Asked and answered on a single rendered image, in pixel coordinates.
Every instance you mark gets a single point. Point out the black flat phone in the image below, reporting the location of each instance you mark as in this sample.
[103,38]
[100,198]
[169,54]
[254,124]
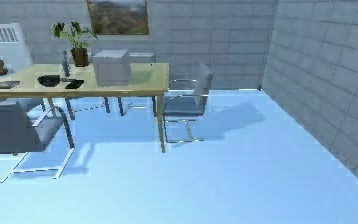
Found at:
[74,83]

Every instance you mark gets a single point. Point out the green potted house plant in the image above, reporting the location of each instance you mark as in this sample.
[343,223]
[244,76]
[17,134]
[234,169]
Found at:
[77,43]

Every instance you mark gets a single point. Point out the pale wooden table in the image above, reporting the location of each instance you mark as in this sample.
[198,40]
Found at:
[143,85]

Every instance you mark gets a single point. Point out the black round object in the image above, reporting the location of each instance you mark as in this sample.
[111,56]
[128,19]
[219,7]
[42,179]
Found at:
[48,80]

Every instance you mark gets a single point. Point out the framed landscape picture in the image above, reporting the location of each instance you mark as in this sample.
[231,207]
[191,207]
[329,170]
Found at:
[118,16]

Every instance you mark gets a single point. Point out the grey tall bottle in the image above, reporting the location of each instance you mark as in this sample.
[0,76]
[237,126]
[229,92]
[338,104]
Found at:
[66,64]

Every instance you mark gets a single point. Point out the grey cantilever chair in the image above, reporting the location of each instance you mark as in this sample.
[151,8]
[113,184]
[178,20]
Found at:
[183,105]
[133,103]
[10,131]

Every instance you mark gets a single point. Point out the grey box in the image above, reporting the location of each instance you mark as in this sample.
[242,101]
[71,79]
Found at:
[112,68]

